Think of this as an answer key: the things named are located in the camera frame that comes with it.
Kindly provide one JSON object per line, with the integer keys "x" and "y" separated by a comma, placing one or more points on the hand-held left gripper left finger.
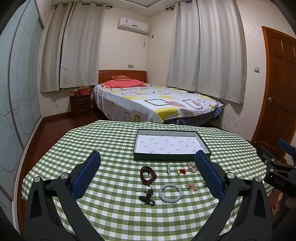
{"x": 85, "y": 178}

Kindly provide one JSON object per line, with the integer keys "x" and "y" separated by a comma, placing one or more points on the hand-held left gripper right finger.
{"x": 209, "y": 176}

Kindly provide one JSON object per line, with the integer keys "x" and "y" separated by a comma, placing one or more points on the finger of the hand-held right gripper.
{"x": 285, "y": 145}
{"x": 263, "y": 151}

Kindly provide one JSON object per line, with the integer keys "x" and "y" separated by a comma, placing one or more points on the pearl flower brooch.
{"x": 192, "y": 167}

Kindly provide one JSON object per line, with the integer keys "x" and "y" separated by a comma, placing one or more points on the red and gold charm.
{"x": 181, "y": 172}

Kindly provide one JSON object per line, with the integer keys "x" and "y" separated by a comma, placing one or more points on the small silver brooch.
{"x": 168, "y": 169}

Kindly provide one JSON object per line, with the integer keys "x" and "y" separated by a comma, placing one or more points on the pale jade bangle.
{"x": 170, "y": 201}

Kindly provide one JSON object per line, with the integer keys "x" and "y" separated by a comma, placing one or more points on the green box with white lining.
{"x": 171, "y": 143}

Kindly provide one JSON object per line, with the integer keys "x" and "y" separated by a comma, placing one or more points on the person's right hand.
{"x": 280, "y": 204}

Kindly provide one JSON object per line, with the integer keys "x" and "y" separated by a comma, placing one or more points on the green checkered tablecloth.
{"x": 115, "y": 150}

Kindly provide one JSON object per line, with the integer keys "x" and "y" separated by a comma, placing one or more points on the blue plaid bed sheet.
{"x": 196, "y": 119}

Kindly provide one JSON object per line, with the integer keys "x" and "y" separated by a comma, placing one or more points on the wooden door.
{"x": 277, "y": 81}

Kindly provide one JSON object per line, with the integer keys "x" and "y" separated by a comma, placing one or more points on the dark wooden nightstand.
{"x": 79, "y": 106}

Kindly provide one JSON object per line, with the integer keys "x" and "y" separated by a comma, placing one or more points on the small red box stack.
{"x": 74, "y": 93}

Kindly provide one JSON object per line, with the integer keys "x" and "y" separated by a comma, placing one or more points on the brown plush toy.
{"x": 85, "y": 87}

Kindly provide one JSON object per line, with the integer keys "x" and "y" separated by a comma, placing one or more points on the bed with patterned sheet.
{"x": 143, "y": 97}

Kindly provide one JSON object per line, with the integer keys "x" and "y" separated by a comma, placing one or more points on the pink pillow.
{"x": 122, "y": 83}

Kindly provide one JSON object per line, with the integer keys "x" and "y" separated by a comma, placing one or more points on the wooden bed headboard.
{"x": 106, "y": 75}

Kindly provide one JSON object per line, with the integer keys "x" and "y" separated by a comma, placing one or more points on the white curtain panel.
{"x": 81, "y": 46}
{"x": 53, "y": 51}
{"x": 182, "y": 51}
{"x": 222, "y": 53}

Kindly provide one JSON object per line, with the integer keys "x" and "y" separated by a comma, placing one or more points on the orange cushion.
{"x": 121, "y": 77}

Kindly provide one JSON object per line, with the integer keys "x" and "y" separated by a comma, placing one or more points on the frosted glass wardrobe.
{"x": 18, "y": 92}

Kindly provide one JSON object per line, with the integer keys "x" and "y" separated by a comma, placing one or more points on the white air conditioner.
{"x": 131, "y": 24}

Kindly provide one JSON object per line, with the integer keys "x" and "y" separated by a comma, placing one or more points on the dark curtain rod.
{"x": 170, "y": 8}
{"x": 105, "y": 5}

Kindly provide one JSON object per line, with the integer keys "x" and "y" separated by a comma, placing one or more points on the wall light switch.
{"x": 256, "y": 69}

